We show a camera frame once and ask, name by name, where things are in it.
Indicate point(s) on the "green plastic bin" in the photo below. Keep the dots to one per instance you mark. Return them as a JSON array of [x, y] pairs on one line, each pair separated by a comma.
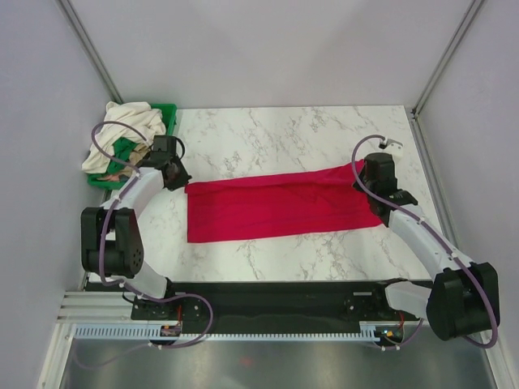
[[97, 162]]

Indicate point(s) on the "red t shirt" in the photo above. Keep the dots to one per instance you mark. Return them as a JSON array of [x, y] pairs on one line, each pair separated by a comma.
[[278, 205]]

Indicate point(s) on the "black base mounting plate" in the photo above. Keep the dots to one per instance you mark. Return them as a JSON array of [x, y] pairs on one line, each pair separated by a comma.
[[306, 286]]

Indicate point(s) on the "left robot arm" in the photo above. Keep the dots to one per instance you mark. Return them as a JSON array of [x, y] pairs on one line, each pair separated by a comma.
[[111, 244]]

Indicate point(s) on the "cream white t shirt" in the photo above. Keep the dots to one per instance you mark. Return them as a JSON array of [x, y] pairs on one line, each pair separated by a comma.
[[139, 115]]

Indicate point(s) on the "right aluminium frame post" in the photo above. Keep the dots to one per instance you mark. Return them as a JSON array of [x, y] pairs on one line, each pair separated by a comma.
[[454, 43]]

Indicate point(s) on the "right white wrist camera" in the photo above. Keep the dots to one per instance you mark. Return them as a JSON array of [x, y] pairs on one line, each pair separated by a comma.
[[393, 148]]

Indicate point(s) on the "green t shirt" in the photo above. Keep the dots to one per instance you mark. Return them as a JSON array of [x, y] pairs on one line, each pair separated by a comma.
[[122, 150]]

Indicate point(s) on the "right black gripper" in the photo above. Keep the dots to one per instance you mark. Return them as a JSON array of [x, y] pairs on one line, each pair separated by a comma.
[[360, 185]]

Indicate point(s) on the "left aluminium frame post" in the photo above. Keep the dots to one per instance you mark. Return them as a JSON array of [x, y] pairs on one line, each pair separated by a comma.
[[85, 41]]

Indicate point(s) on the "beige tan t shirt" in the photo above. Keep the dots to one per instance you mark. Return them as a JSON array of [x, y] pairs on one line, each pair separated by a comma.
[[139, 154]]

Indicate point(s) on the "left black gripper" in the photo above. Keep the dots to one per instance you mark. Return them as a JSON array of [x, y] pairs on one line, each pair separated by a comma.
[[183, 179]]

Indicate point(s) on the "aluminium frame post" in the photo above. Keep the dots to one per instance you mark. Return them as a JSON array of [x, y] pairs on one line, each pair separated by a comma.
[[454, 43], [85, 41]]

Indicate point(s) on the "white slotted cable duct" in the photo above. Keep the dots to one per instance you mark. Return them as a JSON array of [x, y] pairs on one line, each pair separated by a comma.
[[157, 332]]

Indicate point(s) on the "aluminium front rail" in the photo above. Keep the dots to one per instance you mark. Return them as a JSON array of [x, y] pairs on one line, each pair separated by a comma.
[[89, 306]]

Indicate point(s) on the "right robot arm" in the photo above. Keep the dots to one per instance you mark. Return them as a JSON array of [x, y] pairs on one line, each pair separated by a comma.
[[464, 298]]

